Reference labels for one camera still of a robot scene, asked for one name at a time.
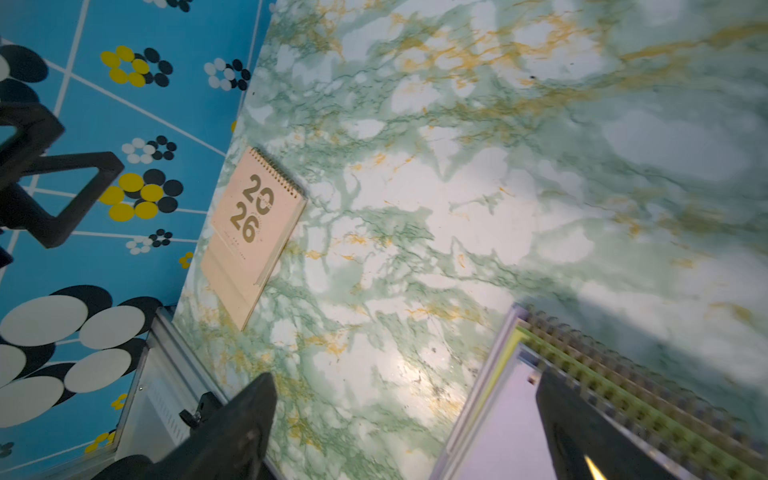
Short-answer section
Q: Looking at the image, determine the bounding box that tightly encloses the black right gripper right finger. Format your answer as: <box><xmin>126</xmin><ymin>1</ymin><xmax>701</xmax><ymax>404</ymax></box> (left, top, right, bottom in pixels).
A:
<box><xmin>536</xmin><ymin>369</ymin><xmax>674</xmax><ymax>480</ymax></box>

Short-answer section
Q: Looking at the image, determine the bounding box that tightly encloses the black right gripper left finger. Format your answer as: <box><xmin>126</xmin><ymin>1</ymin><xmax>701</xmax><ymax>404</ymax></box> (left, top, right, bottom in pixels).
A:
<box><xmin>95</xmin><ymin>372</ymin><xmax>278</xmax><ymax>480</ymax></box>

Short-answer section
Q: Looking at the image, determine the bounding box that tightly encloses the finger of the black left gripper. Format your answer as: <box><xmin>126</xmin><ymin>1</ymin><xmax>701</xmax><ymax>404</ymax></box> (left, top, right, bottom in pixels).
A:
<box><xmin>1</xmin><ymin>102</ymin><xmax>65</xmax><ymax>189</ymax></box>
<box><xmin>1</xmin><ymin>152</ymin><xmax>124</xmax><ymax>249</ymax></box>

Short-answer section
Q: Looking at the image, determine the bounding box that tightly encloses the purple calendar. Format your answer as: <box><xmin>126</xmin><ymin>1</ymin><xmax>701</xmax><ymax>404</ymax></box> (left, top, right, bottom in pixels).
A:
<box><xmin>433</xmin><ymin>347</ymin><xmax>694</xmax><ymax>479</ymax></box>
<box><xmin>428</xmin><ymin>305</ymin><xmax>768</xmax><ymax>480</ymax></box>

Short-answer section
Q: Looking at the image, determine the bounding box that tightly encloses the pink calendar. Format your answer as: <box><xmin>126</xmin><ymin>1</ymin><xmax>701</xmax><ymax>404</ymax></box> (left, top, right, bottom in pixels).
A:
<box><xmin>201</xmin><ymin>148</ymin><xmax>307</xmax><ymax>329</ymax></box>

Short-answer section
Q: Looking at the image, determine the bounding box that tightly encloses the aluminium front rail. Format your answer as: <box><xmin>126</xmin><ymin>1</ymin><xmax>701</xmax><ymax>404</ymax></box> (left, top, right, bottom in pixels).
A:
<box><xmin>35</xmin><ymin>305</ymin><xmax>283</xmax><ymax>480</ymax></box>

